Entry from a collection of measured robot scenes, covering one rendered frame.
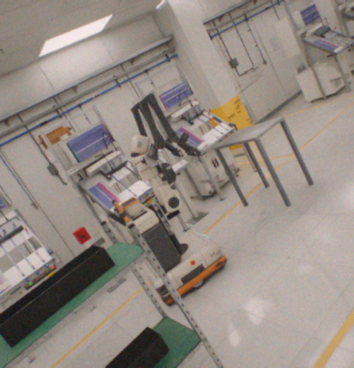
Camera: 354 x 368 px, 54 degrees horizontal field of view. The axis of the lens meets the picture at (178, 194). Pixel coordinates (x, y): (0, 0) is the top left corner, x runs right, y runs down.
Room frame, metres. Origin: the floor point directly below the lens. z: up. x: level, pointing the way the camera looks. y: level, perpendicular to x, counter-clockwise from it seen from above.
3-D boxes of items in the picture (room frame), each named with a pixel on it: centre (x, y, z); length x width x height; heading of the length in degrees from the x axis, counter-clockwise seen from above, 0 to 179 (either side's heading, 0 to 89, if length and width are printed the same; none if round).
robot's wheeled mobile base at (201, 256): (3.04, 0.30, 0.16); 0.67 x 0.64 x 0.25; 102
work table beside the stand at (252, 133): (3.68, -0.96, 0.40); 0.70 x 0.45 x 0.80; 26
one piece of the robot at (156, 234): (3.02, 0.39, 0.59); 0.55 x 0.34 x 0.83; 12
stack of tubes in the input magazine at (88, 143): (4.47, 0.64, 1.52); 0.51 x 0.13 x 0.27; 118
